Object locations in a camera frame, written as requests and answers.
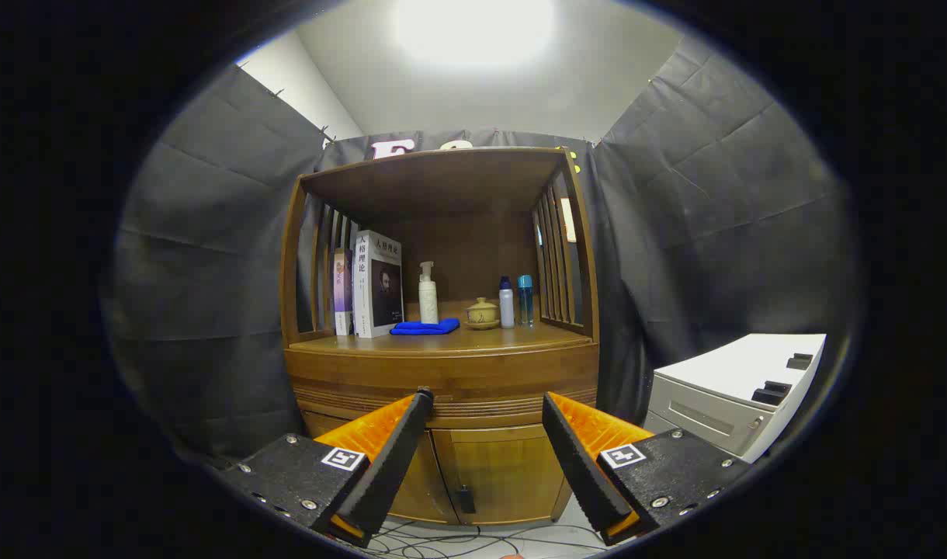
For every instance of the wooden drawer with black knob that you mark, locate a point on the wooden drawer with black knob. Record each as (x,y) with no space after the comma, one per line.
(489,380)

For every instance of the white bottle with dark cap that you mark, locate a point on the white bottle with dark cap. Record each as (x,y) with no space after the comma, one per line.
(507,307)

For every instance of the teal bottle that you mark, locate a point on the teal bottle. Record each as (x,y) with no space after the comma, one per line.
(525,303)

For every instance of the white drawer unit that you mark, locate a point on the white drawer unit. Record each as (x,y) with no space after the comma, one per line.
(737,365)

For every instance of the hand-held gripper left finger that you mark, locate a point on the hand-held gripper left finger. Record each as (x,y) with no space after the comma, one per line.
(388,466)

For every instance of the purple book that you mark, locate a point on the purple book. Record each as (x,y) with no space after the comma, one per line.
(343,291)

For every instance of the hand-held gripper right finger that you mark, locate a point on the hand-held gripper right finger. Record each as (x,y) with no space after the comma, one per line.
(578,466)

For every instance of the beige lidded teacup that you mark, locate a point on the beige lidded teacup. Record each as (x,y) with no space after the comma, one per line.
(482,313)

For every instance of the blue folded cloth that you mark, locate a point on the blue folded cloth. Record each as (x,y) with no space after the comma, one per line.
(427,328)

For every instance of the white pump bottle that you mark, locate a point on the white pump bottle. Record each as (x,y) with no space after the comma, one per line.
(428,303)

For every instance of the wooden cabinet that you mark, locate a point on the wooden cabinet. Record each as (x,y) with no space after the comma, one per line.
(504,473)

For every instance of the ceiling light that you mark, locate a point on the ceiling light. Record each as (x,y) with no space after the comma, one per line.
(473,27)

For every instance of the wooden countertop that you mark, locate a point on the wooden countertop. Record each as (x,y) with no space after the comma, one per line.
(481,339)

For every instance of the white book with portrait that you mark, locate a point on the white book with portrait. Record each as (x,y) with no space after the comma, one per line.
(376,295)

